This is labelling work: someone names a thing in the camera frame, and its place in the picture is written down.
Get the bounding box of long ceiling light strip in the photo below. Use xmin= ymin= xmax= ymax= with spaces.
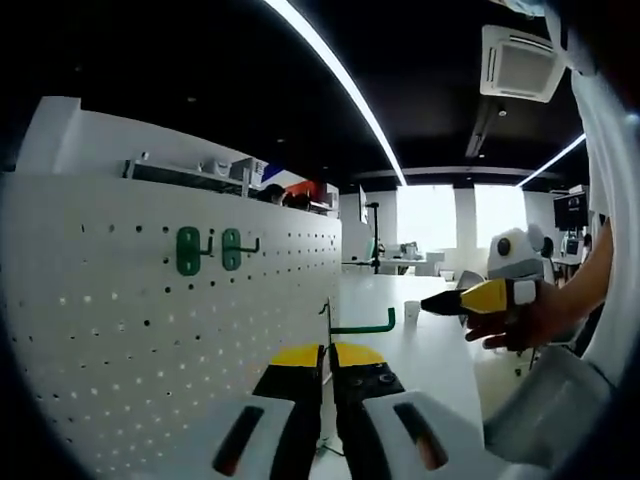
xmin=263 ymin=0 xmax=410 ymax=187

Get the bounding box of white mesh office chair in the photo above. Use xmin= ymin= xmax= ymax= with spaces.
xmin=482 ymin=344 xmax=614 ymax=469

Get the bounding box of white perforated mounting plate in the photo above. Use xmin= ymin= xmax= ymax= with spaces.
xmin=0 ymin=172 xmax=344 ymax=476

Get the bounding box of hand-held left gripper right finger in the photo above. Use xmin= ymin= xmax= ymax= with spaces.
xmin=329 ymin=341 xmax=489 ymax=480

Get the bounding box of person's right hand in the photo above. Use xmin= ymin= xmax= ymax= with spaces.
xmin=464 ymin=279 xmax=591 ymax=354

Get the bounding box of black tripod stand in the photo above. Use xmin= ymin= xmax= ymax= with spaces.
xmin=364 ymin=201 xmax=384 ymax=275

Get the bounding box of white ceiling air conditioner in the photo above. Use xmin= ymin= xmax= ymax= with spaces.
xmin=479 ymin=23 xmax=569 ymax=104

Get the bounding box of wall display screen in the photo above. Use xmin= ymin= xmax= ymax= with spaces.
xmin=553 ymin=192 xmax=590 ymax=231

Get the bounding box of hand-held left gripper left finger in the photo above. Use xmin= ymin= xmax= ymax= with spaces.
xmin=197 ymin=342 xmax=325 ymax=480

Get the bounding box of person's white shirt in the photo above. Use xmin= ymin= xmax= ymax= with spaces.
xmin=542 ymin=0 xmax=640 ymax=396

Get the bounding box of metal storage shelf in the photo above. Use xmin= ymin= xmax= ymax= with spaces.
xmin=122 ymin=159 xmax=251 ymax=196

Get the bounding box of short ceiling light strip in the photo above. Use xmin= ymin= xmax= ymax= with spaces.
xmin=517 ymin=132 xmax=587 ymax=189

